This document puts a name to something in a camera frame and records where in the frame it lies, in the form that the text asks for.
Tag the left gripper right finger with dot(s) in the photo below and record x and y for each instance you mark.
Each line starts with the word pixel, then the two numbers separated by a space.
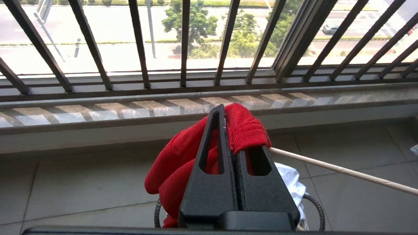
pixel 267 192

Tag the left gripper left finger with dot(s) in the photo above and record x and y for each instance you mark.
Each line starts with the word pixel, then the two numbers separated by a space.
pixel 209 192

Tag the red knitted garment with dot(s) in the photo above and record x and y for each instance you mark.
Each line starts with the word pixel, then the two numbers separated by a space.
pixel 183 156

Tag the white cloth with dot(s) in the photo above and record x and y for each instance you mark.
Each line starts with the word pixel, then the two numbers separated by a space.
pixel 292 182

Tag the wooden rod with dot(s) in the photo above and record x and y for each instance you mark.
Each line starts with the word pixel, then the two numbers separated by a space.
pixel 343 170

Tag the stone window sill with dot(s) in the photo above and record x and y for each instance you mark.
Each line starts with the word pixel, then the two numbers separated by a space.
pixel 130 111

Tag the dark metal window railing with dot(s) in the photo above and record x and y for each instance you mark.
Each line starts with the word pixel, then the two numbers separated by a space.
pixel 183 42

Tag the window frame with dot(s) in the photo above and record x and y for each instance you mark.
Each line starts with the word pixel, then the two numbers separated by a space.
pixel 295 36

